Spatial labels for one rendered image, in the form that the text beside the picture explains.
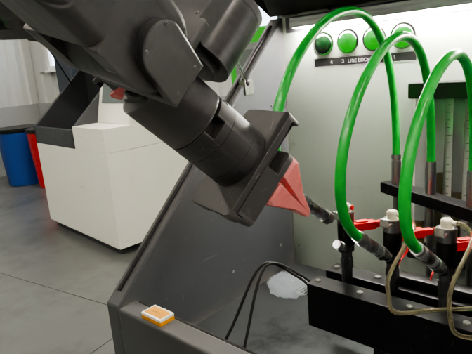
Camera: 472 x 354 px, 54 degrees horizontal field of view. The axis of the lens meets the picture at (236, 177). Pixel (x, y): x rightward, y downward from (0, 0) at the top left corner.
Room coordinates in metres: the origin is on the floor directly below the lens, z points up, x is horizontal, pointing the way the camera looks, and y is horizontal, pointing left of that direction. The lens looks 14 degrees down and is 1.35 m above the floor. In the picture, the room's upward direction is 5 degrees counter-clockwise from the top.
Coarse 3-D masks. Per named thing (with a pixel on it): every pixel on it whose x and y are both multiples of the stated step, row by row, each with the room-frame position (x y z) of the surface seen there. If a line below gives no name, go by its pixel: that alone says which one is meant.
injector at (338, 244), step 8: (352, 216) 0.72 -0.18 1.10; (344, 232) 0.72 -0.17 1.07; (336, 240) 0.71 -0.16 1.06; (344, 240) 0.72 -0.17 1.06; (352, 240) 0.72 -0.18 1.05; (336, 248) 0.70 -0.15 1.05; (344, 248) 0.71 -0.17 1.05; (352, 248) 0.72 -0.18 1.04; (344, 256) 0.72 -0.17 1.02; (352, 256) 0.73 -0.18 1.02; (344, 264) 0.72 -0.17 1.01; (352, 264) 0.72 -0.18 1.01; (344, 272) 0.72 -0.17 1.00; (352, 272) 0.72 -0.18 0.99; (344, 280) 0.72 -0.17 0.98; (352, 280) 0.72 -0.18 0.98
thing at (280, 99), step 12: (336, 12) 0.71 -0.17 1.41; (348, 12) 0.74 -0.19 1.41; (360, 12) 0.76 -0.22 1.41; (324, 24) 0.69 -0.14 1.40; (372, 24) 0.80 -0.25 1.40; (312, 36) 0.66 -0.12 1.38; (384, 36) 0.83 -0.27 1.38; (300, 48) 0.65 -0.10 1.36; (300, 60) 0.64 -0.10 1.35; (384, 60) 0.85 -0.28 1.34; (288, 72) 0.62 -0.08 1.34; (288, 84) 0.62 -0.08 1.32; (276, 96) 0.61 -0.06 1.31; (396, 96) 0.86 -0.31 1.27; (276, 108) 0.60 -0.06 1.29; (396, 108) 0.86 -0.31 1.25; (396, 120) 0.87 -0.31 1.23; (396, 132) 0.87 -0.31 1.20; (396, 144) 0.87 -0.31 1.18; (396, 156) 0.87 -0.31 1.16
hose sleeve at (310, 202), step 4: (308, 200) 0.64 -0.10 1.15; (312, 200) 0.65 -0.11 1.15; (308, 204) 0.64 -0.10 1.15; (312, 204) 0.65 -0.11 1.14; (316, 204) 0.65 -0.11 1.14; (312, 208) 0.65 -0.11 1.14; (316, 208) 0.65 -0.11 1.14; (320, 208) 0.66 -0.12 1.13; (312, 212) 0.65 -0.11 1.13; (316, 212) 0.66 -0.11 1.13; (320, 212) 0.66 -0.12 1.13; (324, 212) 0.67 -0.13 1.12; (328, 212) 0.68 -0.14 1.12; (316, 216) 0.67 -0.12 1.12; (320, 216) 0.67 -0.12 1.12; (324, 216) 0.67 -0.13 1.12; (328, 216) 0.68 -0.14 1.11
